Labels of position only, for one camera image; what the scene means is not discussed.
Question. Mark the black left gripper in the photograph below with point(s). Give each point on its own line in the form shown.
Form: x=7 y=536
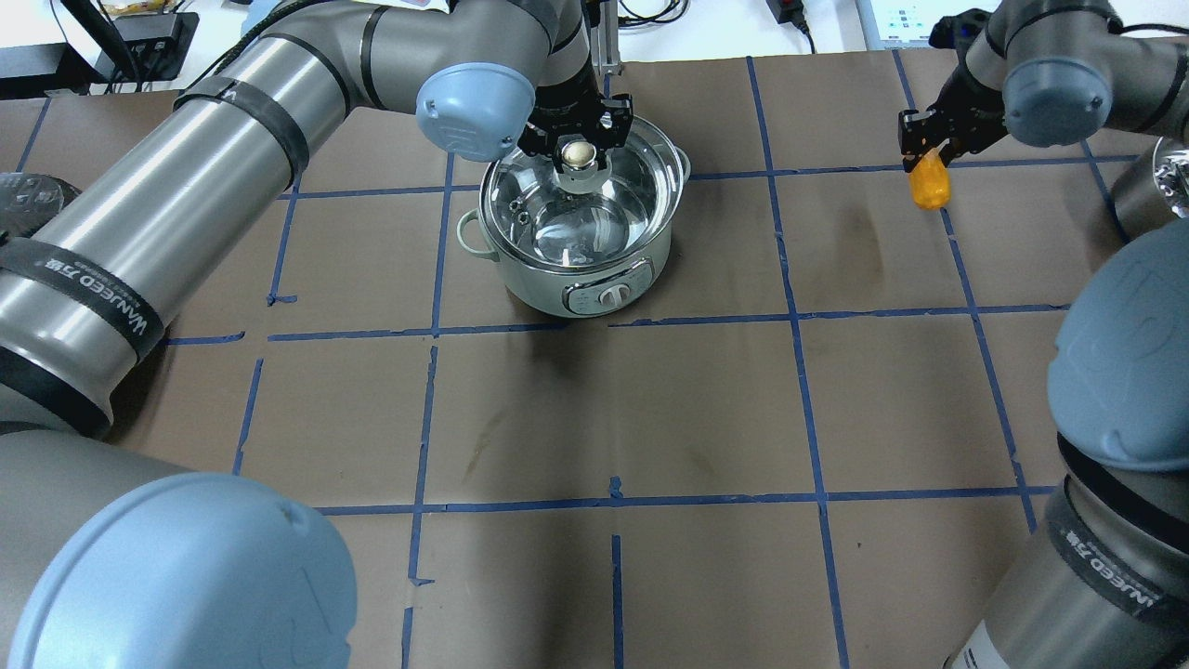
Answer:
x=568 y=100

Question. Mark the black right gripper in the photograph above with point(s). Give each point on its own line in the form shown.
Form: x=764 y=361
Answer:
x=966 y=104

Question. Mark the yellow plastic corn cob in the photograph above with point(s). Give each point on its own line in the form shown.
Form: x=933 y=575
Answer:
x=929 y=184

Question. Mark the glass pot lid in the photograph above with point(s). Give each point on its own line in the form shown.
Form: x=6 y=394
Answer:
x=565 y=223

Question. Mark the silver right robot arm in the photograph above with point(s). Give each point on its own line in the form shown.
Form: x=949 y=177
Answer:
x=1102 y=582

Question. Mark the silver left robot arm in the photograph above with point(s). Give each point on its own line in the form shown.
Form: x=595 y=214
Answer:
x=114 y=558

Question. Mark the light green electric pot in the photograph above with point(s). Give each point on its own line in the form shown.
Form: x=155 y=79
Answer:
x=586 y=294

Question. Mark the stainless steel steamer basket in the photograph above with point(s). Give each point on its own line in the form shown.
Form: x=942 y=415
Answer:
x=1153 y=191

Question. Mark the dark grey rice cooker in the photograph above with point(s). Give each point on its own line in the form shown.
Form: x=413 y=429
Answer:
x=30 y=200

